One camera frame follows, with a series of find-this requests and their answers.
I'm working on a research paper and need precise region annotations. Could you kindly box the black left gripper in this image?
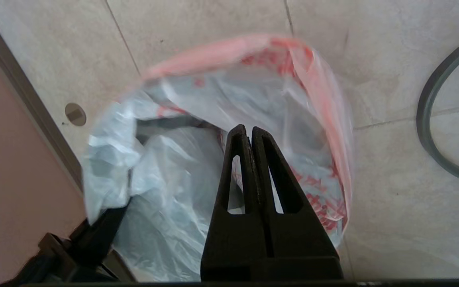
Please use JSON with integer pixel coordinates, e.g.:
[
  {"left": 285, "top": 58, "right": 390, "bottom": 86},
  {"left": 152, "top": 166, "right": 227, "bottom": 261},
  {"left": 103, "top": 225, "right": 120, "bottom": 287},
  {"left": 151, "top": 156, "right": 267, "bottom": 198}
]
[{"left": 0, "top": 199, "right": 134, "bottom": 284}]

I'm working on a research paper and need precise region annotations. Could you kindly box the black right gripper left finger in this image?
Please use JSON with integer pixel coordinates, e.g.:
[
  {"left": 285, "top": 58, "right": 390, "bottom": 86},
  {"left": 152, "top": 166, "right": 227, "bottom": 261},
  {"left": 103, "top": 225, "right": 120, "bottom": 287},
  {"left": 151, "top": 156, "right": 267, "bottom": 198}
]
[{"left": 201, "top": 124, "right": 271, "bottom": 281}]

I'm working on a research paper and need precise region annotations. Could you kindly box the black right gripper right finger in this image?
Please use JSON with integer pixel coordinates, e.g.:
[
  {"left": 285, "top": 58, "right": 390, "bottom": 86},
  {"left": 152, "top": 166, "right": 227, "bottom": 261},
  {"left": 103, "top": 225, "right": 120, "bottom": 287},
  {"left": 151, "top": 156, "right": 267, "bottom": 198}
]
[{"left": 251, "top": 127, "right": 345, "bottom": 279}]

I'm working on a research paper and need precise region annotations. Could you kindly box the fresh white red-printed bag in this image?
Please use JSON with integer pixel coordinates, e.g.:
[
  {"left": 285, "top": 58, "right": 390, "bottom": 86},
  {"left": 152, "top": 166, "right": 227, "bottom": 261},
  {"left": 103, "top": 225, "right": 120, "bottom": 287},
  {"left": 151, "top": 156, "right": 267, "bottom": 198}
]
[{"left": 83, "top": 34, "right": 353, "bottom": 282}]

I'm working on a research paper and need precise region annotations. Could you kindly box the grey bin retaining ring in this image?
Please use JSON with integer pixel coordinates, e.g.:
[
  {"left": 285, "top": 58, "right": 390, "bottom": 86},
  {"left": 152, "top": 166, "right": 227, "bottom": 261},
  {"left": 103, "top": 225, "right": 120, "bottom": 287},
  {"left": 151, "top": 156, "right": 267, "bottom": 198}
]
[{"left": 416, "top": 31, "right": 459, "bottom": 187}]

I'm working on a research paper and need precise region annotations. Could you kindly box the black round trash bin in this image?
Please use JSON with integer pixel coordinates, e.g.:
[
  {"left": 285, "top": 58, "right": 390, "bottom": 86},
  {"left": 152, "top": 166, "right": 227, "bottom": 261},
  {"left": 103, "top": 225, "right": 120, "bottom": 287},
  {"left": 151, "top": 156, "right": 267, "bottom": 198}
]
[{"left": 136, "top": 116, "right": 224, "bottom": 145}]

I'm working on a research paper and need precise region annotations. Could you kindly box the round metal floor drain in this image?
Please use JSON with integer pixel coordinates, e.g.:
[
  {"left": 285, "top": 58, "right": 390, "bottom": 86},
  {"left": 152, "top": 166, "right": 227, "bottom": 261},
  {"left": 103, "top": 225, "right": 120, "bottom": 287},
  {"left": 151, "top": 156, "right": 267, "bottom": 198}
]
[{"left": 65, "top": 103, "right": 87, "bottom": 127}]

